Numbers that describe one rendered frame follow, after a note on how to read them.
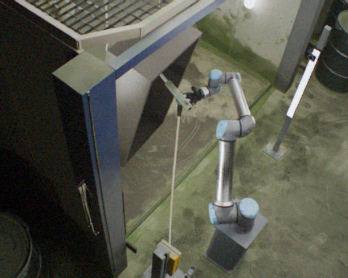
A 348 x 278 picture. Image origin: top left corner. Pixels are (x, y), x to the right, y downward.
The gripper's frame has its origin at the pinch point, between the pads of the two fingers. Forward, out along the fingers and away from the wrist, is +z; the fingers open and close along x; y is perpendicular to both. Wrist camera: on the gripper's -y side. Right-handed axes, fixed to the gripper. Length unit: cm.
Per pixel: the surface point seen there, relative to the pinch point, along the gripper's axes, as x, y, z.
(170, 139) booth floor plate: 38, 107, -27
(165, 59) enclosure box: -3, -52, 18
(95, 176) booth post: -62, -56, 95
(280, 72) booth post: 42, 81, -176
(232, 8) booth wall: 115, 33, -151
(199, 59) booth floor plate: 121, 104, -120
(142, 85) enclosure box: -9, -43, 38
